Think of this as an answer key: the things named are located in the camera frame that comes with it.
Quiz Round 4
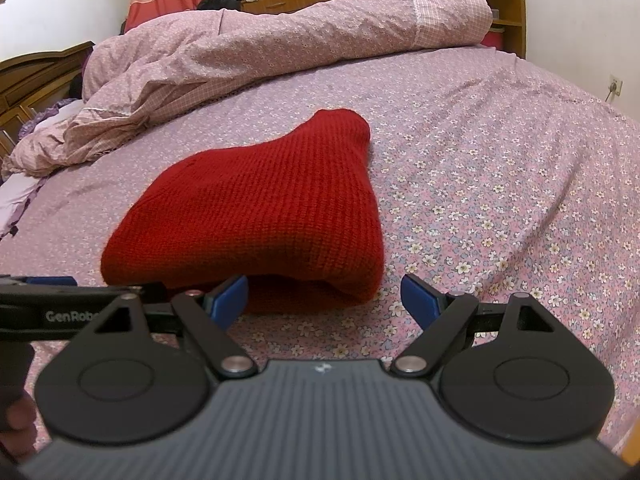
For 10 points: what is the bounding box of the pink floral duvet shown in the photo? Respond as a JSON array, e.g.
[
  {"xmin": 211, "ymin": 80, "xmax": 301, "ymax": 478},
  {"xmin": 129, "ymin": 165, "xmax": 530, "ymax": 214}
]
[{"xmin": 2, "ymin": 0, "xmax": 493, "ymax": 178}]

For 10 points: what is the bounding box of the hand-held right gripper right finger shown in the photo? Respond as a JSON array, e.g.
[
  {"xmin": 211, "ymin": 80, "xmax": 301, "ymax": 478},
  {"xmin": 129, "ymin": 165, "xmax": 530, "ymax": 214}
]
[{"xmin": 390, "ymin": 274, "xmax": 557, "ymax": 377}]

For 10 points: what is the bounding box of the wooden headboard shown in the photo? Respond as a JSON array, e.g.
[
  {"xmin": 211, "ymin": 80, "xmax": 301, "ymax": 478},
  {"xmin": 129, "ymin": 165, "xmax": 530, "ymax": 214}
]
[{"xmin": 0, "ymin": 41, "xmax": 96, "ymax": 161}]

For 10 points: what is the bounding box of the white pillow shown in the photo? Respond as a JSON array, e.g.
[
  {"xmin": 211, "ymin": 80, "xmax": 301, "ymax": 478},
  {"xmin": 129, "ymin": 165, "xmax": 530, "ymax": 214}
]
[{"xmin": 0, "ymin": 160, "xmax": 48, "ymax": 238}]

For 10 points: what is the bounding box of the person's left hand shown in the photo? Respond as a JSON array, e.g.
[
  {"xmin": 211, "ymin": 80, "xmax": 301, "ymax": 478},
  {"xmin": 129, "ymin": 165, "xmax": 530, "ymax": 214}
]
[{"xmin": 0, "ymin": 394, "xmax": 39, "ymax": 462}]

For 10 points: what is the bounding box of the red knit cardigan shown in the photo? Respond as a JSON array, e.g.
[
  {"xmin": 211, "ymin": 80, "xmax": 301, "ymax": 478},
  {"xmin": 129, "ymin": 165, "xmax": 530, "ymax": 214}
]
[{"xmin": 100, "ymin": 108, "xmax": 386, "ymax": 316}]

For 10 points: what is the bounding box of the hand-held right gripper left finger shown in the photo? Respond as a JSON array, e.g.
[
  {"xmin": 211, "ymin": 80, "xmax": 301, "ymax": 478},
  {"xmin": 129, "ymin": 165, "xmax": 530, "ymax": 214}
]
[{"xmin": 95, "ymin": 274, "xmax": 258, "ymax": 378}]

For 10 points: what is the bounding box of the wooden headboard shelf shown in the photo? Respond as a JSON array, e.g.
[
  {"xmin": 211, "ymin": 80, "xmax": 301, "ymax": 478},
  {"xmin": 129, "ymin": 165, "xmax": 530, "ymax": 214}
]
[{"xmin": 240, "ymin": 0, "xmax": 527, "ymax": 59}]

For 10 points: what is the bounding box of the floral pink bed sheet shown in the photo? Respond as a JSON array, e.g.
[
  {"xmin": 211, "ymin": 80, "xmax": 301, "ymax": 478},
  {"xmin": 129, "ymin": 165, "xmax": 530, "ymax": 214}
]
[{"xmin": 0, "ymin": 42, "xmax": 640, "ymax": 461}]

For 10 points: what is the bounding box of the purple ruffled cloth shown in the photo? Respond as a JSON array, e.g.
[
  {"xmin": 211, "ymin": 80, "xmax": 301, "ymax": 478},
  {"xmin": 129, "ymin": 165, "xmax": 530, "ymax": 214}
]
[{"xmin": 17, "ymin": 99, "xmax": 83, "ymax": 136}]

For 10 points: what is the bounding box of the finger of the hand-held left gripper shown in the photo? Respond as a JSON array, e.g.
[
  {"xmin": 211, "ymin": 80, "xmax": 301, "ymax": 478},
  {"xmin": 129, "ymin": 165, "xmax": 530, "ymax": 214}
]
[{"xmin": 0, "ymin": 274, "xmax": 77, "ymax": 291}]

